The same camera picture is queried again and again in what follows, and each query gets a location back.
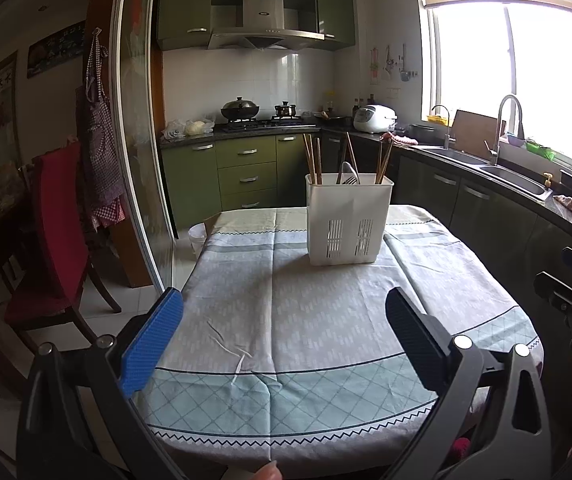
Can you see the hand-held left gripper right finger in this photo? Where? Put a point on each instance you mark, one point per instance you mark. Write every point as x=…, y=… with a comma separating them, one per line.
x=416, y=340

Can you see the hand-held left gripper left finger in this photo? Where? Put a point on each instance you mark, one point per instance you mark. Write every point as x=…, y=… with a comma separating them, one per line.
x=150, y=340

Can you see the white plastic utensil holder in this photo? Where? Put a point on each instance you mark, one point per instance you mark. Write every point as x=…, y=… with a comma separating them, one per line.
x=348, y=225

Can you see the black fork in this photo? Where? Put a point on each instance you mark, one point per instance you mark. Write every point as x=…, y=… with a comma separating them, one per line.
x=353, y=179

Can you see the white spoon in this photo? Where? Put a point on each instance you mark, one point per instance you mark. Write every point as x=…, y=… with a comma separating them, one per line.
x=346, y=167

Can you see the person's left hand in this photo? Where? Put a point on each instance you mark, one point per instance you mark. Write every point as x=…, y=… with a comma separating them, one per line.
x=268, y=472

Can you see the black kitchen countertop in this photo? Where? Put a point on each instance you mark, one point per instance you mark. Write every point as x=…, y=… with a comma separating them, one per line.
x=561, y=215

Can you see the brown rag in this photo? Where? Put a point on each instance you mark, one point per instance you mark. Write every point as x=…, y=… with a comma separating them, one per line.
x=571, y=206

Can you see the black box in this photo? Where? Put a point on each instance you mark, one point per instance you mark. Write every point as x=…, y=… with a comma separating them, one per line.
x=571, y=182

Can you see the small brass tap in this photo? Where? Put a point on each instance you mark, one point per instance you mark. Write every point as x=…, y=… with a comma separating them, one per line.
x=547, y=180

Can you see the steel double sink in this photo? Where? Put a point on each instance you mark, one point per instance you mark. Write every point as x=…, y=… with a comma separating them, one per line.
x=513, y=180

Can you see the white trash bin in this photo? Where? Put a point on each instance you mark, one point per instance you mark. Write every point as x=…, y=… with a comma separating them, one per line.
x=196, y=242

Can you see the pink patterned clothing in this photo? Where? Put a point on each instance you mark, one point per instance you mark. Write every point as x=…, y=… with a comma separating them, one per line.
x=461, y=448

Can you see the green bowl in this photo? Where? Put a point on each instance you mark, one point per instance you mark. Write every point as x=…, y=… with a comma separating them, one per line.
x=540, y=151

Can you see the patterned grey green tablecloth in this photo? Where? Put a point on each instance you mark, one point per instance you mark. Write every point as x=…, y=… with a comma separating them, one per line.
x=266, y=310

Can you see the blue bowl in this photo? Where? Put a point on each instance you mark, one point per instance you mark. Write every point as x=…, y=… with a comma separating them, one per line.
x=516, y=140

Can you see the wooden cutting board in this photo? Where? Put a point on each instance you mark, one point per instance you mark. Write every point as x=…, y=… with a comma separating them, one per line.
x=473, y=132

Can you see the tall steel faucet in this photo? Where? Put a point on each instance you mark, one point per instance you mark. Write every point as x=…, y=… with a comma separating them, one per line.
x=503, y=107

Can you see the green lower cabinets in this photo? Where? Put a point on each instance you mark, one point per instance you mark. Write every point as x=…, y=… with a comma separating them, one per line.
x=246, y=175

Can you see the green cabinets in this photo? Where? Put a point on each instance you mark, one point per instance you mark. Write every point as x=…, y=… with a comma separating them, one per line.
x=246, y=175
x=183, y=10

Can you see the small steel faucet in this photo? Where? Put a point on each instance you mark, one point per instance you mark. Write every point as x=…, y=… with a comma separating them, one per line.
x=447, y=125

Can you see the kitchen window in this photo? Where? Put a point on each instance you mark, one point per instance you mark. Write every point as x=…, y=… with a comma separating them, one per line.
x=531, y=75

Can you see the red cloth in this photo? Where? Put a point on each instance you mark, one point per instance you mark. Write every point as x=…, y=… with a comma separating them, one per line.
x=400, y=140

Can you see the yellow sponge holder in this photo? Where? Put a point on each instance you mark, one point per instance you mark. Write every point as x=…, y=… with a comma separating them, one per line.
x=437, y=120

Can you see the black pot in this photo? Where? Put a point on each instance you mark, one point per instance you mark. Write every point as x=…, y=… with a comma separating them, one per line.
x=423, y=133

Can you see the glass sliding door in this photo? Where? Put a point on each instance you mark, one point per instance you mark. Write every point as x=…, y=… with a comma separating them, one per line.
x=140, y=135

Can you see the white plastic bag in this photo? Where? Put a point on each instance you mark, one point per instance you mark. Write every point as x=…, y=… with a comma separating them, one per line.
x=173, y=131

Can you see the checked hanging apron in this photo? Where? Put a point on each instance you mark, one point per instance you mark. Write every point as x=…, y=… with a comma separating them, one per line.
x=98, y=135

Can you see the plastic bag with pale food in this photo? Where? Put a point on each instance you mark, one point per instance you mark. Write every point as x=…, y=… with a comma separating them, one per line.
x=196, y=127

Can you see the white rice cooker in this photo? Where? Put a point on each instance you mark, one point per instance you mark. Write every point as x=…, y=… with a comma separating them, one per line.
x=373, y=119

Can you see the black frying pan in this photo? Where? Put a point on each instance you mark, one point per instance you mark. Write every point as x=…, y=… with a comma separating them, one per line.
x=331, y=118

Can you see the dark sauce bottles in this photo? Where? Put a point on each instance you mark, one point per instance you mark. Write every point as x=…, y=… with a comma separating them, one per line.
x=357, y=106

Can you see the black gas stove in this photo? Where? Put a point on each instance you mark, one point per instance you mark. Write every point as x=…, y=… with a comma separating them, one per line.
x=266, y=124

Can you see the black wok with lid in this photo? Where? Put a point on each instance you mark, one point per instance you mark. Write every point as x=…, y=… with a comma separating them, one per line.
x=240, y=110

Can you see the hanging metal ladle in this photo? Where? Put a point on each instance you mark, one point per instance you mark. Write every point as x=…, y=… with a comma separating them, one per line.
x=406, y=74

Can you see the small dark cooking pot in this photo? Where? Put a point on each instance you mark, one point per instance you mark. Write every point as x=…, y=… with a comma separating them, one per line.
x=286, y=110

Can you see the hanging white spatula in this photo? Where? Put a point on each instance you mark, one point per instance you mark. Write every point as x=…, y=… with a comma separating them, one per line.
x=388, y=65

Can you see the hanging patterned pot holder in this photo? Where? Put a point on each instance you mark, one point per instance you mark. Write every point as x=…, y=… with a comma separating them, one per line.
x=375, y=65

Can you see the steel range hood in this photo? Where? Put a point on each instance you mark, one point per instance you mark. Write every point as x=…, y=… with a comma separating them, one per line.
x=266, y=35

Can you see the green upper cabinets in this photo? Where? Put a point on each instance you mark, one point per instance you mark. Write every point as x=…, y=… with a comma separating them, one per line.
x=183, y=10

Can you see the white wall socket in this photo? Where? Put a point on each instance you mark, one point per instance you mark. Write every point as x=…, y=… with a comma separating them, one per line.
x=393, y=93

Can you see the dark wall poster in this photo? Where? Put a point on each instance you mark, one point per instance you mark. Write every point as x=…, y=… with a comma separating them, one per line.
x=55, y=50

